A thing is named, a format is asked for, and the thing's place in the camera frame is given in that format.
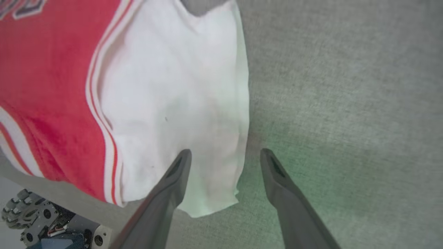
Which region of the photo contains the grey robot roller wheel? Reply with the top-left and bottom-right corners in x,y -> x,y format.
2,188 -> 59,247

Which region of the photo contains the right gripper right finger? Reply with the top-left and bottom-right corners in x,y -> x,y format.
260,148 -> 341,249

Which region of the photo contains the grey fabric sofa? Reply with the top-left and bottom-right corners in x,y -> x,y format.
0,0 -> 443,249

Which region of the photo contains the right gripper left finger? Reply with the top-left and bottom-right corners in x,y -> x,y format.
111,149 -> 192,249

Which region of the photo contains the red and white basketball jersey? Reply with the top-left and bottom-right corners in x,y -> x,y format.
0,0 -> 250,218

